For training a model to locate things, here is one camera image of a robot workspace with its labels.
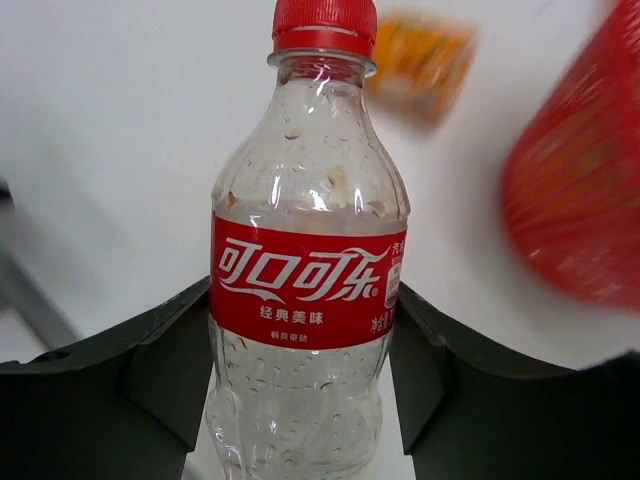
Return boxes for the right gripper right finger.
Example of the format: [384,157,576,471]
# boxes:
[390,286,639,479]

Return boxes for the red label cola bottle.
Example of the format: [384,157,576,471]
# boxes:
[206,1,410,479]

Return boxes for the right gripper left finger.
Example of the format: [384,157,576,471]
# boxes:
[1,278,211,479]

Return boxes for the aluminium table edge rail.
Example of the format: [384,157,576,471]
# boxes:
[1,178,81,350]

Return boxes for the orange juice bottle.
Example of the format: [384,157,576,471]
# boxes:
[366,9,478,130]

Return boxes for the red plastic mesh bin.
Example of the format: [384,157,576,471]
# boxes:
[500,1,639,311]

